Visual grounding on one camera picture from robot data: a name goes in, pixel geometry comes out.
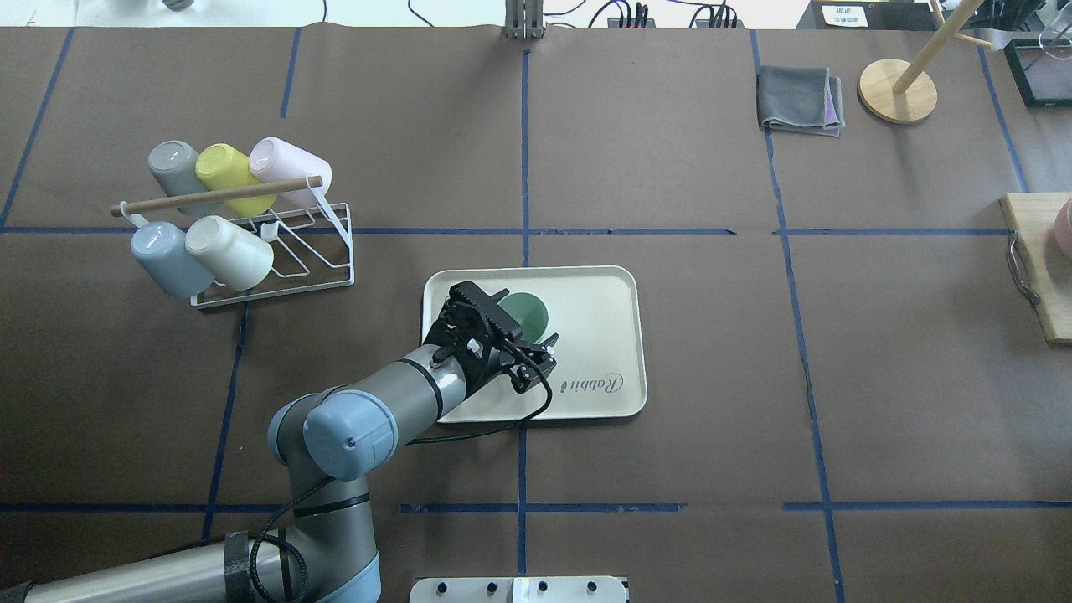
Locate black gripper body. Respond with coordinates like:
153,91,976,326
425,281,523,398

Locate mint green cup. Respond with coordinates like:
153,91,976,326
498,291,550,343

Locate cream rabbit tray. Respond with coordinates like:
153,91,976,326
420,265,647,421

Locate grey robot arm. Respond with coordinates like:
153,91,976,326
3,281,559,602

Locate cream white cup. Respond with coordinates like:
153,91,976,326
185,216,273,291

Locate pink cup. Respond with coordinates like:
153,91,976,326
248,137,332,211

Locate yellow cup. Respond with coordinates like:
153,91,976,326
194,142,278,218

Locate light blue cup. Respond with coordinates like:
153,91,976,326
130,221,214,299

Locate grey cup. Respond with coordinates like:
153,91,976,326
147,139,209,196

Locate wooden rack rod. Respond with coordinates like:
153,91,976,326
110,176,324,217

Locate black power strip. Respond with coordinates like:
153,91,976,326
606,1,745,29

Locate folded grey cloth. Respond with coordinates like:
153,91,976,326
755,64,846,137

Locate wooden stand with round base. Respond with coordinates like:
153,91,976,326
857,1,997,126

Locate wooden cutting board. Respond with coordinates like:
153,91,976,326
1000,192,1071,344

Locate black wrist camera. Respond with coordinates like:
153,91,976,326
501,332,559,394

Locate white wire cup rack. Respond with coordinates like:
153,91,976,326
122,188,356,310

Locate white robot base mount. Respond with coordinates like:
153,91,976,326
410,575,631,602

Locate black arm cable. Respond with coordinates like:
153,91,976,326
247,361,554,600

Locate aluminium frame post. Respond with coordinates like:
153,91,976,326
502,0,546,39

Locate black frame box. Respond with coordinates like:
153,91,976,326
1003,39,1071,108

